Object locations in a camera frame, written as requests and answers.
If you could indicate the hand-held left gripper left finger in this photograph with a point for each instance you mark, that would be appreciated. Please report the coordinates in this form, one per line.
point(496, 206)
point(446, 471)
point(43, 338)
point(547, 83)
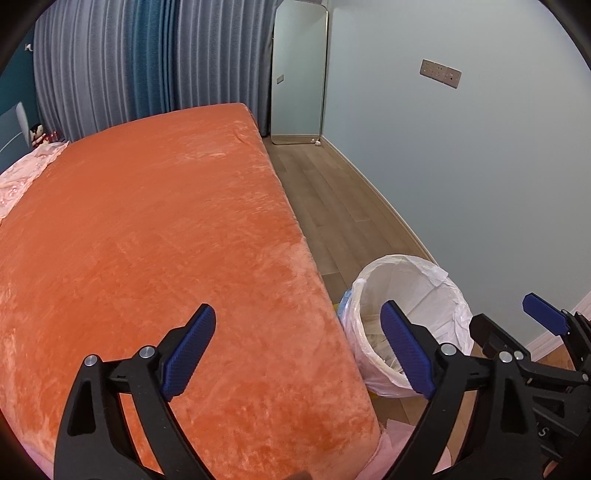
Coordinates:
point(189, 350)

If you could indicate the pink bed sheet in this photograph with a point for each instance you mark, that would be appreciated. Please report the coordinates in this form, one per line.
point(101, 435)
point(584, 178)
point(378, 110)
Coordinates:
point(397, 443)

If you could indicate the blue and yellow bag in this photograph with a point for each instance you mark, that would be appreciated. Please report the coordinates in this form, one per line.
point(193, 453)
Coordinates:
point(344, 307)

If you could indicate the red and white doll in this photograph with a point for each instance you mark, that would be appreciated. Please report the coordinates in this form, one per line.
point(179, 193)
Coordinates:
point(41, 136)

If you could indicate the blue curtain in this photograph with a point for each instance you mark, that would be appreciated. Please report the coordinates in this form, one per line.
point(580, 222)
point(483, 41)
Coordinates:
point(154, 55)

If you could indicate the grey wall socket plate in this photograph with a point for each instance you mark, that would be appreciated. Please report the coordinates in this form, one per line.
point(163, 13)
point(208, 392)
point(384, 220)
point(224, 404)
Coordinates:
point(440, 73)

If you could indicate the bin with white bag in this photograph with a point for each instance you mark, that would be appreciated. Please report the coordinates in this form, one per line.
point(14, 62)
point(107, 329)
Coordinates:
point(406, 286)

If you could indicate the grey padded headboard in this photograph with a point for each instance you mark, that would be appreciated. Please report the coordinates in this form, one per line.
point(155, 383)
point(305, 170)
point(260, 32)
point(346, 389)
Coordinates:
point(14, 134)

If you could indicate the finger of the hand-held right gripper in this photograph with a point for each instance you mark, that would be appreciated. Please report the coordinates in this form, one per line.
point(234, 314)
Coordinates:
point(489, 332)
point(545, 311)

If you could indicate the pink satin quilt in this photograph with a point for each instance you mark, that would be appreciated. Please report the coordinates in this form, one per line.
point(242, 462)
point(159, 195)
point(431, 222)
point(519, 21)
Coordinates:
point(23, 180)

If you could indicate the orange plush blanket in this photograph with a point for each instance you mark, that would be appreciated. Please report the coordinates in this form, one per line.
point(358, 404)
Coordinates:
point(138, 230)

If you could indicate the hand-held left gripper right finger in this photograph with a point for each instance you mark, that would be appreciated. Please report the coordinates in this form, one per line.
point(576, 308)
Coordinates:
point(408, 350)

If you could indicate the gold framed standing mirror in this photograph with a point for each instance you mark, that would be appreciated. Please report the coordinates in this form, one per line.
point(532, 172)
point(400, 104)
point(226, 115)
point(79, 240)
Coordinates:
point(295, 69)

